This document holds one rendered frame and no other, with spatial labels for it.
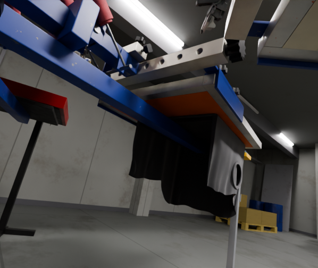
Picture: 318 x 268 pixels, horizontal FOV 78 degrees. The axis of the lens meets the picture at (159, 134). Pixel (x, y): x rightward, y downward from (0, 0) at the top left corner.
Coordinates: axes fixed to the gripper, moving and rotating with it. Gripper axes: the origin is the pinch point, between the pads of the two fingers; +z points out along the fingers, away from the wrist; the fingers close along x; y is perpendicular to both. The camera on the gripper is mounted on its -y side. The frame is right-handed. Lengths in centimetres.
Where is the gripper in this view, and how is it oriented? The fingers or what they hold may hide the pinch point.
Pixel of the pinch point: (202, 30)
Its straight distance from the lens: 130.1
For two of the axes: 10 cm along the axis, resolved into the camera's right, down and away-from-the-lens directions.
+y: 9.2, 3.5, 1.7
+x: -0.6, -3.2, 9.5
